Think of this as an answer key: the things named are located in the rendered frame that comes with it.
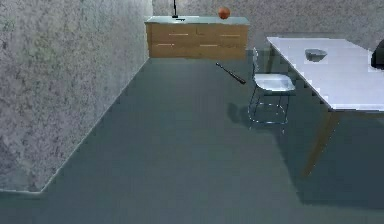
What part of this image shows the white dining table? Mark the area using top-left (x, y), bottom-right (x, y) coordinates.
top-left (266, 36), bottom-right (384, 179)

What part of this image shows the black baseball bat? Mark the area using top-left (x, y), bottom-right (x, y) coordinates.
top-left (215, 61), bottom-right (247, 85)

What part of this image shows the wooden chest of drawers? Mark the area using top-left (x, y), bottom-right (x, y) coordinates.
top-left (144, 15), bottom-right (251, 61)

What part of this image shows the black desk lamp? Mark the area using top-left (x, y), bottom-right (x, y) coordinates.
top-left (171, 0), bottom-right (186, 22)

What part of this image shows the orange basketball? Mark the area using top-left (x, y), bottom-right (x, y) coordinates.
top-left (218, 6), bottom-right (232, 20)

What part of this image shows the grey bowl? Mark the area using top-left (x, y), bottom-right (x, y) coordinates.
top-left (304, 48), bottom-right (328, 63)

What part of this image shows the black rounded object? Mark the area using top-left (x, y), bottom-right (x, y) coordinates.
top-left (370, 39), bottom-right (384, 70)

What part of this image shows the white wire chair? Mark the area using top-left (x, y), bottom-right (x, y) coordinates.
top-left (247, 47), bottom-right (297, 128)

